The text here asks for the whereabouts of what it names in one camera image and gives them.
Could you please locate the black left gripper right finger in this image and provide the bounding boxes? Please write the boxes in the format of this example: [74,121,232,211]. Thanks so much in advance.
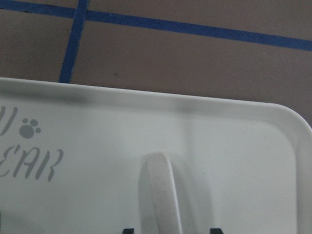
[210,228,224,234]

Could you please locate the white plastic tray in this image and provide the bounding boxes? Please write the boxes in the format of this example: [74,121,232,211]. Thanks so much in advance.
[0,78,312,234]

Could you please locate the blue tape strip crosswise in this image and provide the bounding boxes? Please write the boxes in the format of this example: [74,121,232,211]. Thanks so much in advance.
[0,0,312,52]

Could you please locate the blue tape strip lengthwise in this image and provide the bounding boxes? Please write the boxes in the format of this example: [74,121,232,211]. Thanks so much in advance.
[58,0,89,83]

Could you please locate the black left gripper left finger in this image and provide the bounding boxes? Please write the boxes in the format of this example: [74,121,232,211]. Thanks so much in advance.
[122,228,135,234]

